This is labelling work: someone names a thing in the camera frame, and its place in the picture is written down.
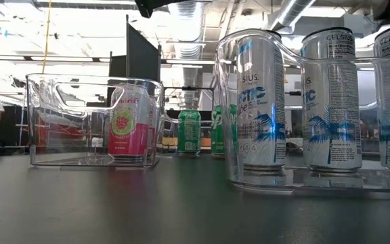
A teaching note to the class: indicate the green Sprite soda can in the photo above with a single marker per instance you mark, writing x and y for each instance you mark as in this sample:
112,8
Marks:
189,130
220,132

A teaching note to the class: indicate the clear plastic storage bin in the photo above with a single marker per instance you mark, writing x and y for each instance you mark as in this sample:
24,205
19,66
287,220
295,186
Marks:
296,181
171,135
46,101

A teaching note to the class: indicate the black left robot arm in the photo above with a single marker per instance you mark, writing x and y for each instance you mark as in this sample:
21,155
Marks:
154,6

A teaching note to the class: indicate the black standing panel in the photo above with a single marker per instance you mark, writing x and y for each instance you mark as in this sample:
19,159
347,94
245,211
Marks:
142,64

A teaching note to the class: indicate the red storage shelving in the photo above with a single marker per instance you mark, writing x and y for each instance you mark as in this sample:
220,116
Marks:
58,130

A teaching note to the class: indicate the black metal frame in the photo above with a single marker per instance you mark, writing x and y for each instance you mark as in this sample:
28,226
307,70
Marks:
188,88

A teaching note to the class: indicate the silver ventilation duct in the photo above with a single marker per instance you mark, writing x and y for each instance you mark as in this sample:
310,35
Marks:
190,37
293,13

